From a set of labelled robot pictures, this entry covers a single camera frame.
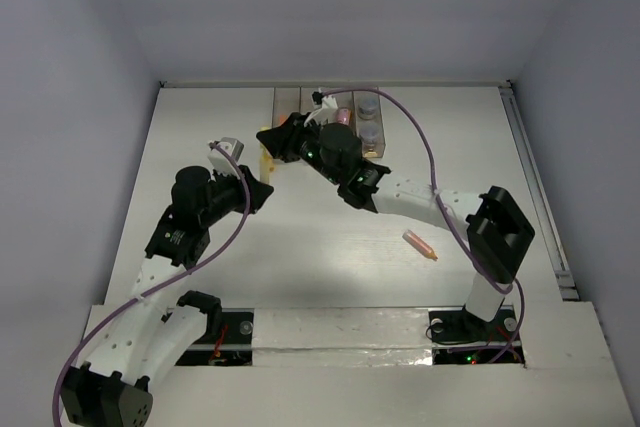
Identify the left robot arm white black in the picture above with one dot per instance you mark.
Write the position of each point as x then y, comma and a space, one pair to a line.
110, 377

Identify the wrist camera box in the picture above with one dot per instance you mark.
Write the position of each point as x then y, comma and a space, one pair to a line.
324, 111
225, 154

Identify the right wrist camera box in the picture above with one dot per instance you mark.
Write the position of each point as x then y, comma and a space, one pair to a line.
324, 111

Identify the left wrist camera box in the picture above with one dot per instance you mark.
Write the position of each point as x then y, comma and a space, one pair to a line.
225, 154

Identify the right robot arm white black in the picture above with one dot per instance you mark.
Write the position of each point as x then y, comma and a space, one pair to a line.
491, 226

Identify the yellow highlighter pen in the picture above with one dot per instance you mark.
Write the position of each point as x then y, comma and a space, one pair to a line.
266, 165

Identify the clear bin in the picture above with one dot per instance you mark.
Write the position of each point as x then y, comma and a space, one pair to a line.
345, 99
371, 151
286, 100
307, 103

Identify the small clear jar blue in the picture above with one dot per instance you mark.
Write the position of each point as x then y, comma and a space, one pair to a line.
370, 132

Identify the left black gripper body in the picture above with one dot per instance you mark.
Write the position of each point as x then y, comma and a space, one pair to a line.
245, 187

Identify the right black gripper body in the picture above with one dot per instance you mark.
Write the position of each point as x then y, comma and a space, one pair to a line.
310, 151

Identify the orange highlighter pen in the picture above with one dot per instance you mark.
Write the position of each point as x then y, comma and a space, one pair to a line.
421, 246

